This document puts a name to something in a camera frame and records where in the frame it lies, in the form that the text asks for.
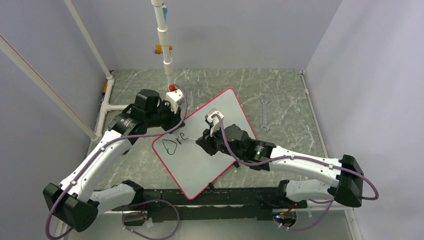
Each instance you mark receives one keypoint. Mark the white vertical pvc pipe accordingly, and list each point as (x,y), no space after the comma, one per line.
(164,42)

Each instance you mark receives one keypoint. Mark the white slanted corner pipe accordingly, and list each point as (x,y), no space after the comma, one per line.
(105,106)

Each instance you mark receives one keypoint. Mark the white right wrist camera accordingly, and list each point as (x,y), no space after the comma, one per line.
(213,121)

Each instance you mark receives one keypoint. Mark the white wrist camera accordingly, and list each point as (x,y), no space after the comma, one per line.
(174,96)
(213,121)

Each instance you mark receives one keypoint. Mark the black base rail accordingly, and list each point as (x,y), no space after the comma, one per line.
(258,203)

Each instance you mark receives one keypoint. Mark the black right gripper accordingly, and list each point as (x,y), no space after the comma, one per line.
(207,142)

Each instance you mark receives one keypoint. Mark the orange pipe clamp knob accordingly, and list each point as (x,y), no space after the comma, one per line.
(157,49)

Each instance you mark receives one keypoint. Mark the silver combination wrench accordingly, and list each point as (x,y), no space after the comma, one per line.
(264,126)

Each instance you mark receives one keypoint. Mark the white red wall trim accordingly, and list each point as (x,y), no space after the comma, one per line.
(32,74)

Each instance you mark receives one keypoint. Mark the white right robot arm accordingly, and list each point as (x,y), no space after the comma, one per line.
(335,179)

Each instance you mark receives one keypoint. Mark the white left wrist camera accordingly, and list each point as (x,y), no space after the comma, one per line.
(174,96)

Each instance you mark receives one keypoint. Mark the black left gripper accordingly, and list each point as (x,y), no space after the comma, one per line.
(175,119)

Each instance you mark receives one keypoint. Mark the red framed whiteboard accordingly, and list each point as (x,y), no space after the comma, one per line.
(188,164)

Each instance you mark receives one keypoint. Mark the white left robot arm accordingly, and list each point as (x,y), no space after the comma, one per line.
(74,200)

